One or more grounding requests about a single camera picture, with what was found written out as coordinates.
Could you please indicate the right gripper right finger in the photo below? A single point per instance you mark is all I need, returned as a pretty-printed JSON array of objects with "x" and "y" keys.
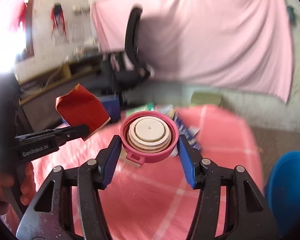
[{"x": 191, "y": 162}]

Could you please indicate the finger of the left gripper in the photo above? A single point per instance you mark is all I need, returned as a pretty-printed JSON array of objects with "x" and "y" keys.
[{"x": 67, "y": 133}]

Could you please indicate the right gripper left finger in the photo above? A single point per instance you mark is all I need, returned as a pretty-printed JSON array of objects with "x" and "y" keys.
[{"x": 107, "y": 161}]

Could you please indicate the dark blue snack pouch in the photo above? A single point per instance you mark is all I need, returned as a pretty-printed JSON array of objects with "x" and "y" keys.
[{"x": 184, "y": 130}]

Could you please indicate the red snack wrapper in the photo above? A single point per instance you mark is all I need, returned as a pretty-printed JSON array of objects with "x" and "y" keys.
[{"x": 81, "y": 107}]

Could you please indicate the pink white jar lid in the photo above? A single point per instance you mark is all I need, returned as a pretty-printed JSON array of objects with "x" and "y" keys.
[{"x": 148, "y": 137}]

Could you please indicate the blue cardboard box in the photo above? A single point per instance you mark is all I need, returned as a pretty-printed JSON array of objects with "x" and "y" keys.
[{"x": 112, "y": 106}]

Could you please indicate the green wrapper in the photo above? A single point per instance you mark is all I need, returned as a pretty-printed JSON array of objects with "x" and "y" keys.
[{"x": 146, "y": 107}]

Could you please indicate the wooden desk shelf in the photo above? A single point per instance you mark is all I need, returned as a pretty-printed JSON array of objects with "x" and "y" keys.
[{"x": 54, "y": 78}]

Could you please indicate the pink checked tablecloth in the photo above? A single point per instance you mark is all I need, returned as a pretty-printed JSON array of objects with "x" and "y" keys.
[{"x": 154, "y": 201}]

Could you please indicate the green plastic stool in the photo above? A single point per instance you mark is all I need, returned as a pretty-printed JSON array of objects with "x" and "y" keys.
[{"x": 206, "y": 98}]

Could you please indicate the black office chair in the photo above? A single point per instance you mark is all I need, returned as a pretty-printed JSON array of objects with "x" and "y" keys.
[{"x": 123, "y": 70}]

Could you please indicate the blue plastic basin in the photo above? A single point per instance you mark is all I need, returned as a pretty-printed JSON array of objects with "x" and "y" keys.
[{"x": 282, "y": 191}]

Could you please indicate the red black hanging ornament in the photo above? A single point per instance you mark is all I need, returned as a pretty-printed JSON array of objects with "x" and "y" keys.
[{"x": 58, "y": 20}]

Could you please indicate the green hanging pouch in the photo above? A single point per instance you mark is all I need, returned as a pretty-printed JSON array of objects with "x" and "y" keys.
[{"x": 291, "y": 14}]

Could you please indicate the wall calendar sheets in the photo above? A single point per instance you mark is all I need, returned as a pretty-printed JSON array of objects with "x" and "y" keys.
[{"x": 72, "y": 33}]

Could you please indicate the pink wall sheet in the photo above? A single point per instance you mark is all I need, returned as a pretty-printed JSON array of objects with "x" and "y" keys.
[{"x": 234, "y": 44}]

